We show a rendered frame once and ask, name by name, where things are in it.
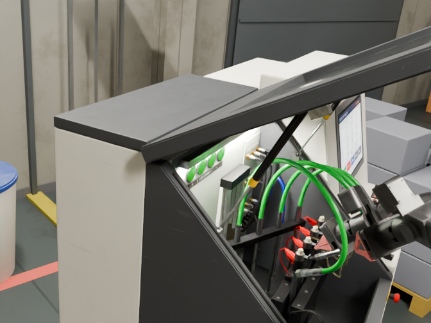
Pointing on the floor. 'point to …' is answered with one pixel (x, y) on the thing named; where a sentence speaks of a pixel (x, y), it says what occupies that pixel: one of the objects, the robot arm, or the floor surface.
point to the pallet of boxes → (384, 141)
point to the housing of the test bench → (122, 184)
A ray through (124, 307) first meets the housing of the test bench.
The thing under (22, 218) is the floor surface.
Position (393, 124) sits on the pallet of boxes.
